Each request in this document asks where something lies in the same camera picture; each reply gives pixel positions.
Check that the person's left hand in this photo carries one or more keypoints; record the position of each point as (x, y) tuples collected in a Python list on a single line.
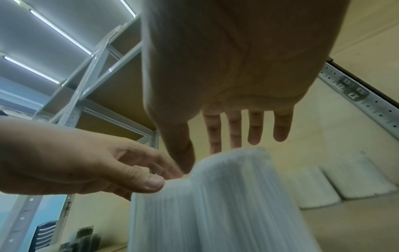
[(78, 162)]

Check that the person's right hand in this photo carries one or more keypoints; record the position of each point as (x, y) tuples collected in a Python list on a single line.
[(233, 54)]

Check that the grey metal shelf wooden boards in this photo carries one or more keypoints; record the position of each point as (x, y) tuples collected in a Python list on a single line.
[(358, 228)]

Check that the ceiling light tube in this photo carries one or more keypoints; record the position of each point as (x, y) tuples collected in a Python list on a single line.
[(31, 69), (59, 30), (127, 7)]

